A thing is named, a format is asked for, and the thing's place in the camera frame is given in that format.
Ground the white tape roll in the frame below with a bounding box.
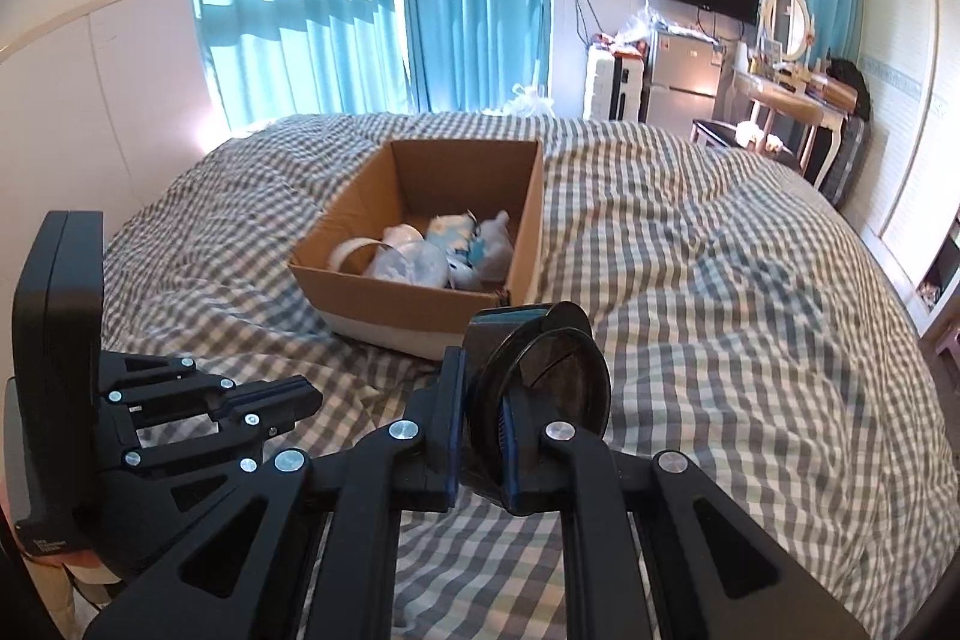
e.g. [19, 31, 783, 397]
[327, 237, 395, 275]

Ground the clear cotton swab container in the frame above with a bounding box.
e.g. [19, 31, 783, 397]
[364, 241, 449, 289]

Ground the blue tissue pack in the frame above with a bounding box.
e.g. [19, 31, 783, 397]
[425, 211, 477, 259]

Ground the white bear plush star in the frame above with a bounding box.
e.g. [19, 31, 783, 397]
[448, 209, 514, 291]

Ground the black round compact mirror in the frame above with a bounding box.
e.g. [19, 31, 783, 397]
[460, 302, 612, 516]

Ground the black phone on gripper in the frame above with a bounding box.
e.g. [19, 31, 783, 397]
[7, 211, 104, 557]

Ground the brown cardboard box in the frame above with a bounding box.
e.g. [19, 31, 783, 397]
[290, 140, 544, 360]

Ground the checkered bed quilt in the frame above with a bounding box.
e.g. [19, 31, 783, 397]
[103, 112, 958, 638]

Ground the clear water jug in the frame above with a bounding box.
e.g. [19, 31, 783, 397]
[501, 85, 555, 117]

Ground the white sliding wardrobe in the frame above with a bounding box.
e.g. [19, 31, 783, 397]
[843, 0, 958, 338]

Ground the wooden chair black seat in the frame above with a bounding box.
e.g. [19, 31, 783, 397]
[690, 119, 800, 172]

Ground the white suitcase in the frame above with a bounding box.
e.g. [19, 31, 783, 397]
[583, 44, 646, 122]

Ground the white dressing table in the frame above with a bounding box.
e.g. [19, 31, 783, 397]
[732, 71, 859, 188]

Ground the silver mini fridge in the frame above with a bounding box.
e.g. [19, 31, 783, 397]
[643, 31, 722, 140]

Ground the black bag on table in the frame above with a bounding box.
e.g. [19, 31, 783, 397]
[827, 58, 872, 124]

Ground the oval vanity mirror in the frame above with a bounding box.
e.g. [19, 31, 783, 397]
[758, 0, 815, 62]

